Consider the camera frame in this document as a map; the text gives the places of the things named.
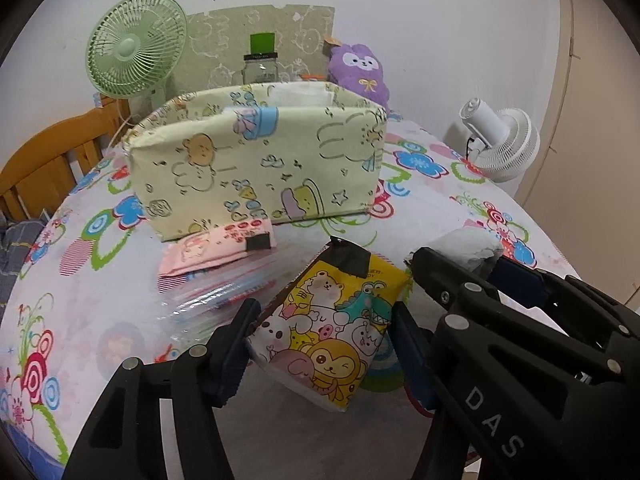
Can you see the purple plush bunny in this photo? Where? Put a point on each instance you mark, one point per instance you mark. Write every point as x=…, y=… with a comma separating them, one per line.
x=362, y=72

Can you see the blue plaid pillow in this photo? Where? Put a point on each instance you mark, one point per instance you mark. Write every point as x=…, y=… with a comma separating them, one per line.
x=17, y=245

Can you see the white cloth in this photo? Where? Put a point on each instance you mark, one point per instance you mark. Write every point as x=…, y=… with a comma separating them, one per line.
x=465, y=247

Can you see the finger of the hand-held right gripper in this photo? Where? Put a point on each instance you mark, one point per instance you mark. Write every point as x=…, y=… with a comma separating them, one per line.
x=435, y=275
x=520, y=282

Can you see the yellow cartoon tissue pack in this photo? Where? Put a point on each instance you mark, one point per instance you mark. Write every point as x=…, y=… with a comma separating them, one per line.
x=330, y=330

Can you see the pink tissue pack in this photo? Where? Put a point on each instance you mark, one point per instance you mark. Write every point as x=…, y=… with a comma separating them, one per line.
x=210, y=250

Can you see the green cartoon printed board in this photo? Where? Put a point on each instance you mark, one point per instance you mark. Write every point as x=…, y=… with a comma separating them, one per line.
x=305, y=35

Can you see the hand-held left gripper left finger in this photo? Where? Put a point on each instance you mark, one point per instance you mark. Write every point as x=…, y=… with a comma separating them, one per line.
x=232, y=360

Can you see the beige door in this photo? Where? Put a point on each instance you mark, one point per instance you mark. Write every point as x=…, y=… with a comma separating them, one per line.
x=600, y=110

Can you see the green desk fan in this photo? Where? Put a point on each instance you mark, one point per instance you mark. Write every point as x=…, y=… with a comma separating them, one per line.
x=127, y=50

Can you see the white standing fan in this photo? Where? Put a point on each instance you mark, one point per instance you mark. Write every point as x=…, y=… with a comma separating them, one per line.
x=502, y=142

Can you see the wooden bed headboard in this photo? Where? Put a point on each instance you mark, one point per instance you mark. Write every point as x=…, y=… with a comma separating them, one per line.
x=45, y=165

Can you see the glass jar with green lid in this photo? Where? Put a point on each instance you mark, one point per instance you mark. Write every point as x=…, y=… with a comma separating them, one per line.
x=260, y=65

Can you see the yellow cartoon storage box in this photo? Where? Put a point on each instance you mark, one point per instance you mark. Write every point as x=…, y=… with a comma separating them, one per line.
x=250, y=170

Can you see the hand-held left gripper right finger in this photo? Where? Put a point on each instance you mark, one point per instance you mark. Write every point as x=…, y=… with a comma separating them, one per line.
x=407, y=355

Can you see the blue bed sheet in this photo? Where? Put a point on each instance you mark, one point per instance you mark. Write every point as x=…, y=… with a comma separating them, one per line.
x=30, y=455

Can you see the clear plastic bags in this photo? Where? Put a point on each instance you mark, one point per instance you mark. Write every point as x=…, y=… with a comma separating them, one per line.
x=220, y=292

